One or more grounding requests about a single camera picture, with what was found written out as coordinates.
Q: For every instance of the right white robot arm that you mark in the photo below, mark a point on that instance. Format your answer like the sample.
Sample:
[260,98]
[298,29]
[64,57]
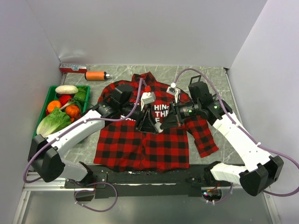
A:
[260,168]

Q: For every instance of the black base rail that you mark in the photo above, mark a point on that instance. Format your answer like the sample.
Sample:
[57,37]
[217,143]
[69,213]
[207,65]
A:
[189,182]

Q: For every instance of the toy green pepper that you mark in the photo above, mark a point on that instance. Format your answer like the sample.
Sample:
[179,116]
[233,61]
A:
[80,96]

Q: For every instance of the black case with gold brooch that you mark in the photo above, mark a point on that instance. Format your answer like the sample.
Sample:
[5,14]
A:
[195,79]

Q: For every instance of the toy napa cabbage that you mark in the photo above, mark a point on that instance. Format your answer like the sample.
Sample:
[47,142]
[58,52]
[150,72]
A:
[54,122]

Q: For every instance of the green plastic basket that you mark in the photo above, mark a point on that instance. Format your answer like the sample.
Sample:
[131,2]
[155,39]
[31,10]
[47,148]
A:
[52,96]

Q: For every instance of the toy red tomato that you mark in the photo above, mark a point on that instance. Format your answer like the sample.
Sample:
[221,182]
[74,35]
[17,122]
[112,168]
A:
[64,99]

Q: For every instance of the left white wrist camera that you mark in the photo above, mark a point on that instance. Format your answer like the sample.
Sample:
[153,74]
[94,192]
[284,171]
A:
[147,97]

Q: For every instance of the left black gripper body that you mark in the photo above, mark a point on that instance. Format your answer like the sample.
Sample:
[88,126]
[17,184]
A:
[138,115]

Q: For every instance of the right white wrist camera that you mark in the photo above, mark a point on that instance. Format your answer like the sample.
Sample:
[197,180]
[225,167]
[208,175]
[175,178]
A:
[173,90]

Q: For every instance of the orange cylindrical bottle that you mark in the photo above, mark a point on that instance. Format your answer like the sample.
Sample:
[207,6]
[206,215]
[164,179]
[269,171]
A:
[97,76]

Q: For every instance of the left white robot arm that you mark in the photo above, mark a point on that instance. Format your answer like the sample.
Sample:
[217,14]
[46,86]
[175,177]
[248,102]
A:
[46,153]

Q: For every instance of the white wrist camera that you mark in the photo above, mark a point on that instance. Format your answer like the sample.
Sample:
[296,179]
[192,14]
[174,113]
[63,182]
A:
[173,90]
[147,97]

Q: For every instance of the toy orange pumpkin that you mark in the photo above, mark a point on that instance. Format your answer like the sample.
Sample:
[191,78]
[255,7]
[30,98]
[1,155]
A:
[72,111]

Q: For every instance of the toy orange fruit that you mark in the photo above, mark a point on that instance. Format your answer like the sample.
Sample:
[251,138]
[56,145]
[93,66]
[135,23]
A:
[53,104]

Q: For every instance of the red rectangular box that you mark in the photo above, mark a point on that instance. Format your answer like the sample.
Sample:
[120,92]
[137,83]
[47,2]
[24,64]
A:
[72,68]

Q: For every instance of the toy white radish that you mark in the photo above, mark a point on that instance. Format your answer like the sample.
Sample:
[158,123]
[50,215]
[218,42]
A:
[66,89]

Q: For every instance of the red black plaid shirt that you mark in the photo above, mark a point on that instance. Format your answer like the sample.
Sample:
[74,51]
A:
[122,148]

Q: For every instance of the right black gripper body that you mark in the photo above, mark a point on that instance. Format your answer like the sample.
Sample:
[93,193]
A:
[176,107]

